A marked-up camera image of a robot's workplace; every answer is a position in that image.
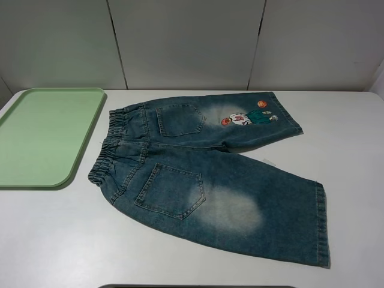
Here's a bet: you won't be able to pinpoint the children's blue denim shorts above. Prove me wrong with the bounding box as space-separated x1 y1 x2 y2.
88 92 331 268

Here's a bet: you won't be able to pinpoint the light green plastic tray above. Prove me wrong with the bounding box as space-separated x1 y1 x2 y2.
1 88 105 188

